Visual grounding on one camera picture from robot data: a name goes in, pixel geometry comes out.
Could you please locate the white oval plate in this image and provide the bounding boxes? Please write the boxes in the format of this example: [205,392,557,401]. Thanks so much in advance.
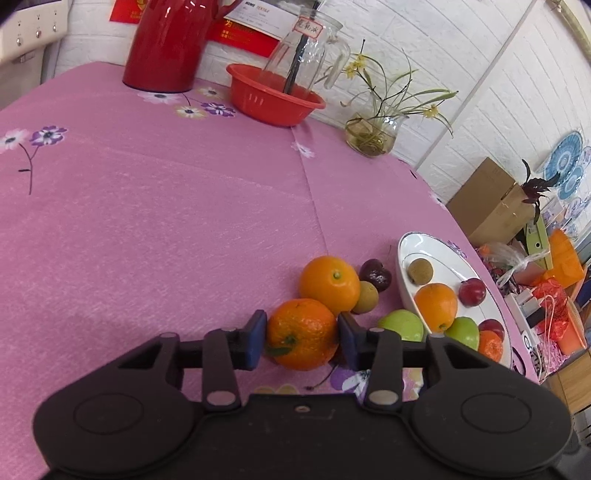
[396,232,512,368]

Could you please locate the blue patterned wall plates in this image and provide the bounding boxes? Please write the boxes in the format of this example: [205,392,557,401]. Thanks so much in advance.
[542,130,590,226]

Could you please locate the green apple on table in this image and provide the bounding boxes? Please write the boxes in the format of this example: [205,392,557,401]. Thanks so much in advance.
[378,309,425,342]

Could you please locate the red plastic basket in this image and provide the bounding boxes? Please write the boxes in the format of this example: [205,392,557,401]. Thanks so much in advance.
[226,63,325,127]

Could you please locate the green apple on plate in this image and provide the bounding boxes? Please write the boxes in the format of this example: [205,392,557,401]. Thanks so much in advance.
[444,316,480,350]

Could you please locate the red plum on plate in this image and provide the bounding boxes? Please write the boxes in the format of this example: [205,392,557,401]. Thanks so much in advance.
[458,278,487,307]

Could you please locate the cardboard box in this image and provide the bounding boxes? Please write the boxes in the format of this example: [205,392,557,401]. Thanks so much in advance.
[447,158,535,247]

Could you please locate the dark purple leaf plant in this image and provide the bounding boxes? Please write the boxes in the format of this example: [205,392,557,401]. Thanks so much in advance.
[521,159,560,224]

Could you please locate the clear glass pitcher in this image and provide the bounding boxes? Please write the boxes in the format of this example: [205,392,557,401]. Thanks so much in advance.
[257,6,351,98]

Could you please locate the green file box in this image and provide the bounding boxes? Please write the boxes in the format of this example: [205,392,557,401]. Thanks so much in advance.
[524,216,553,270]

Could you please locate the white appliance with buttons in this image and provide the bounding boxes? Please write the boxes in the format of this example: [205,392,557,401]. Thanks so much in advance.
[1,0,72,65]

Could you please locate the pink floral tablecloth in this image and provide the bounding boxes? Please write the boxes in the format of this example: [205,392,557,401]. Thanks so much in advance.
[1,63,487,479]

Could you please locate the dark red cherry pair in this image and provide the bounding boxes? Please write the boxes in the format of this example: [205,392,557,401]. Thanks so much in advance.
[359,259,393,293]

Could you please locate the red and white wall poster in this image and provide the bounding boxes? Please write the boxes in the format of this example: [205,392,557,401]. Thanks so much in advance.
[109,1,314,58]

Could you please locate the small mandarin on plate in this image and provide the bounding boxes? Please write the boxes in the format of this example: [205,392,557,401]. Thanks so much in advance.
[478,330,504,363]

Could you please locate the brown longan on table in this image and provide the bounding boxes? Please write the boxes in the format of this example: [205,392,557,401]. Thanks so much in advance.
[352,281,379,314]

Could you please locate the orange on plate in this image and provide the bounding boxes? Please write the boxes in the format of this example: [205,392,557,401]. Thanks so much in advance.
[414,283,458,333]

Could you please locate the glass vase with orchid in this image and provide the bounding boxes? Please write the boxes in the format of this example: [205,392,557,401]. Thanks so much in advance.
[314,41,458,158]

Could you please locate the mandarin orange with leaf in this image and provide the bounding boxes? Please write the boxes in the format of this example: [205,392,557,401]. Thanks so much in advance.
[266,298,339,371]

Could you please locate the large smooth orange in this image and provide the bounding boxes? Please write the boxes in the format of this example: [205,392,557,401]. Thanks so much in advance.
[298,256,361,316]

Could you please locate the red mesh bag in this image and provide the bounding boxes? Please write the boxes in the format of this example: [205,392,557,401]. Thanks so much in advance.
[533,278,569,342]

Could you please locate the dark red plum plate edge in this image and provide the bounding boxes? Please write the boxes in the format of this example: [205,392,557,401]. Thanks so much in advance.
[478,319,505,340]

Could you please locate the orange plastic bag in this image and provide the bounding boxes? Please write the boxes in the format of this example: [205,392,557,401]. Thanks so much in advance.
[547,230,585,288]

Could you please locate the brown longan on plate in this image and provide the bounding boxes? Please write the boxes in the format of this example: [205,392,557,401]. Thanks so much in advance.
[407,258,434,286]

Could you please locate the red thermos jug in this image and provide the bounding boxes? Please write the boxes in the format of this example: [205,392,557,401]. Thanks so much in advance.
[122,0,239,93]

